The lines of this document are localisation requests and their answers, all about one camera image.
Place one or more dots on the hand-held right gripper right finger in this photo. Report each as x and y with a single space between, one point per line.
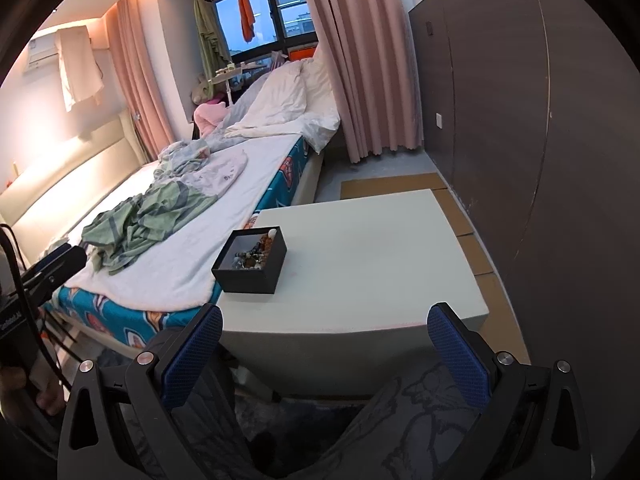
457 355

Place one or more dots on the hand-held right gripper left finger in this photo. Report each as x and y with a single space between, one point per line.
192 355

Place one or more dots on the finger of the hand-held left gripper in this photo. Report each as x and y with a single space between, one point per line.
60 265

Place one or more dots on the black jewelry box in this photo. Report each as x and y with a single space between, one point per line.
250 282

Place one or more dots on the person's left hand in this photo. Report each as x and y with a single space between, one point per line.
47 399

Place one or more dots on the bed with white sheets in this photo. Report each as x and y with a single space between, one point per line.
120 316

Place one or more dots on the beige padded headboard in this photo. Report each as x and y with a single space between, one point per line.
65 185

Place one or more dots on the grey patterned pants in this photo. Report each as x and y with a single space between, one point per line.
400 420

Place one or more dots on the green striped blanket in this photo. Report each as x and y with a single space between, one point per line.
145 220

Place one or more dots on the white bed blanket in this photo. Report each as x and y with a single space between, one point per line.
200 250

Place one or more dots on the white low table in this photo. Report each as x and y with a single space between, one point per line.
360 260

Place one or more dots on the flattened cardboard sheet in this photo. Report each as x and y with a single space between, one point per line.
390 182

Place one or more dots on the light floral quilt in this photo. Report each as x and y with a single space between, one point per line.
220 170

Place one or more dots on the cream hanging garment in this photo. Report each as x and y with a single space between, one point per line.
77 70

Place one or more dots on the narrow pink curtain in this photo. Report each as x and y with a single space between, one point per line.
145 85

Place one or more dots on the pink plush toy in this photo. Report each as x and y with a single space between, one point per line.
210 112

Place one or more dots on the white air conditioner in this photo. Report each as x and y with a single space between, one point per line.
42 50

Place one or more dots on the white duvet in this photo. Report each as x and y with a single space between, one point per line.
285 100

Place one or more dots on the green hanging cloth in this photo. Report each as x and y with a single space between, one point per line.
207 35

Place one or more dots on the wide pink curtain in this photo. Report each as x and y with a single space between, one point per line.
370 60

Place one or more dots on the orange hanging cloth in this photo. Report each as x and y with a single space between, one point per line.
244 7

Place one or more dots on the orange box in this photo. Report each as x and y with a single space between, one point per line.
302 54

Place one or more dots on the dark framed window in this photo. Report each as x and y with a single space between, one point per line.
290 15

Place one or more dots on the white wall switch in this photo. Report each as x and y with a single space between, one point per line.
439 120

